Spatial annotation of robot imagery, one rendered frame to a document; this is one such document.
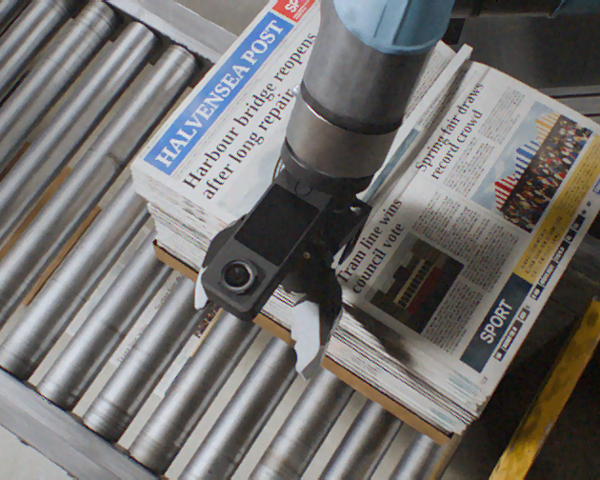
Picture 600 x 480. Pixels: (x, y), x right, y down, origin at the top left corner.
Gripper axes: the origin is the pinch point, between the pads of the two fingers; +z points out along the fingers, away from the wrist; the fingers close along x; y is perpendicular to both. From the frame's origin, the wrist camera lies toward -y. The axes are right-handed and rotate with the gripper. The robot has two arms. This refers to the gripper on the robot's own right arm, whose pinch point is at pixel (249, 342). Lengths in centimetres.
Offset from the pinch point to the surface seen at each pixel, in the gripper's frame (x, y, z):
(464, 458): -29, 73, 76
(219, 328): 8.5, 15.3, 18.1
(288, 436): -4.9, 10.6, 21.4
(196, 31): 34, 40, 1
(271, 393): -0.8, 13.1, 19.9
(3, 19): 57, 31, 9
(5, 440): 50, 32, 102
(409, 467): -17.6, 14.6, 19.1
